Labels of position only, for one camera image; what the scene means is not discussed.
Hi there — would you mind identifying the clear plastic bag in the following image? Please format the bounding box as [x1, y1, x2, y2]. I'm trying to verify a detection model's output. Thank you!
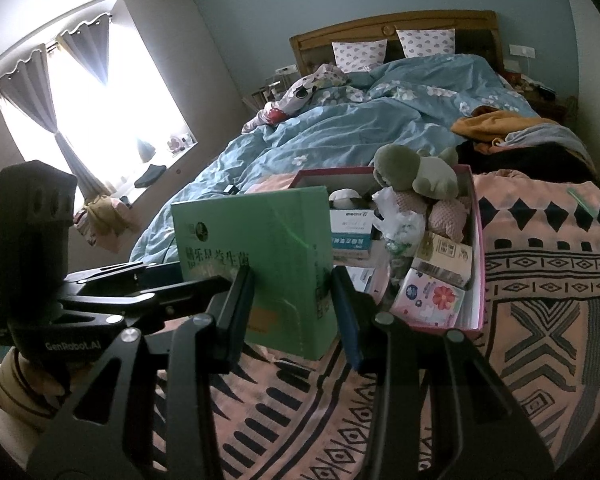
[371, 186, 427, 261]

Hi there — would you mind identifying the wooden headboard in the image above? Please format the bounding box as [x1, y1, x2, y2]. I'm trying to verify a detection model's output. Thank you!
[289, 10, 506, 78]

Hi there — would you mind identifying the bedside rack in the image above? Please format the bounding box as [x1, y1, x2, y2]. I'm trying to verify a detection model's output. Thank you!
[242, 65, 301, 111]

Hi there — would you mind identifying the green frog plush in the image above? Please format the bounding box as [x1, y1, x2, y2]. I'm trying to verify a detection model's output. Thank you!
[371, 144, 459, 198]

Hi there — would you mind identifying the blue and white box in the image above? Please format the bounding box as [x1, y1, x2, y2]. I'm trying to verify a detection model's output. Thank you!
[329, 208, 378, 262]

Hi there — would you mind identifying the green carton box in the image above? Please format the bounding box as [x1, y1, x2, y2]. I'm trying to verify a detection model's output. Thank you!
[171, 185, 338, 361]

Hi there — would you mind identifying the grey curtain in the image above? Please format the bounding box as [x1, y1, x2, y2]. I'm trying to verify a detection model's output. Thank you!
[0, 52, 106, 198]
[57, 15, 156, 161]

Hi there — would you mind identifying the dark cloth on windowsill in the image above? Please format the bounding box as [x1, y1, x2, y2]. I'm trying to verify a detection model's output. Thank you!
[134, 163, 167, 188]

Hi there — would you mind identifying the white patterned pillow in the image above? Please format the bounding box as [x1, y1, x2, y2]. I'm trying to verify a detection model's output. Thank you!
[396, 28, 456, 58]
[331, 40, 388, 73]

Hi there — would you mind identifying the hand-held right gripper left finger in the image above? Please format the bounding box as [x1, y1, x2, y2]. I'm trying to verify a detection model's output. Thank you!
[27, 264, 257, 480]

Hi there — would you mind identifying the white floral cloth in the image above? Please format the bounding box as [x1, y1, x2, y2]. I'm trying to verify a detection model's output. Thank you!
[242, 64, 348, 133]

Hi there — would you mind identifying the pile of pale clothes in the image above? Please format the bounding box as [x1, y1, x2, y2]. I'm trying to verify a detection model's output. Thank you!
[72, 192, 141, 253]

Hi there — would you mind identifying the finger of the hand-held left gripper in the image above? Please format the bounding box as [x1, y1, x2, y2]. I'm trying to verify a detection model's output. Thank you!
[62, 260, 183, 298]
[61, 276, 231, 334]

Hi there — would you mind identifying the pink cardboard box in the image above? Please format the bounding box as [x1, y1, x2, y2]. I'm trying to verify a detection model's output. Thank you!
[290, 164, 486, 333]

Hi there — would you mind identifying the beige tissue pack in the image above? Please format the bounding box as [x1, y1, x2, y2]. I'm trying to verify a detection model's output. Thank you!
[410, 231, 473, 287]

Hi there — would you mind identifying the pink patterned blanket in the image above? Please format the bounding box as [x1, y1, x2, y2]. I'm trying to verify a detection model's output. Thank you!
[147, 170, 600, 480]

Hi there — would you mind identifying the dark green and white plush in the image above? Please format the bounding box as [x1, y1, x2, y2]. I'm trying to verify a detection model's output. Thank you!
[329, 188, 373, 211]

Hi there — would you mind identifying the cluttered nightstand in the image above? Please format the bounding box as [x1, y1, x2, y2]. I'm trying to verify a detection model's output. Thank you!
[505, 72, 578, 121]

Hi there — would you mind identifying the grey cloth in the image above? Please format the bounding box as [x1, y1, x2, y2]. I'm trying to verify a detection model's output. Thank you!
[502, 125, 596, 166]

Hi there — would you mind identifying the floral tissue pack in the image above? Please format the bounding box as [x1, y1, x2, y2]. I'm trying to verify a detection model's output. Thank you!
[391, 267, 470, 330]

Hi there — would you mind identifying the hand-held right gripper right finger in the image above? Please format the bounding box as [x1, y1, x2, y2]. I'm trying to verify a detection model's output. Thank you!
[331, 266, 556, 480]

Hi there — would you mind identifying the blue floral duvet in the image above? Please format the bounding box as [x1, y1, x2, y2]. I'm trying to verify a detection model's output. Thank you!
[130, 54, 541, 263]

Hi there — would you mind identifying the thin green strip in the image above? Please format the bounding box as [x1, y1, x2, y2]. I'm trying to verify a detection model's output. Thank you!
[567, 187, 600, 221]

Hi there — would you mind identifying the orange cloth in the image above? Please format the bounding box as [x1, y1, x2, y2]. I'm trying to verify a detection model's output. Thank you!
[452, 110, 553, 153]

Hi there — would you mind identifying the person's left forearm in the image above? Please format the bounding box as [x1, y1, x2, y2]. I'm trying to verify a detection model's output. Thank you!
[0, 347, 73, 433]

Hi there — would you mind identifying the window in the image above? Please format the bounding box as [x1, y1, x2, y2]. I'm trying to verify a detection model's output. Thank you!
[0, 22, 198, 206]

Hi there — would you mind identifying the pink knitted plush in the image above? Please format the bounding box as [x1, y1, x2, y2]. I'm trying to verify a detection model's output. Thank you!
[392, 190, 470, 241]

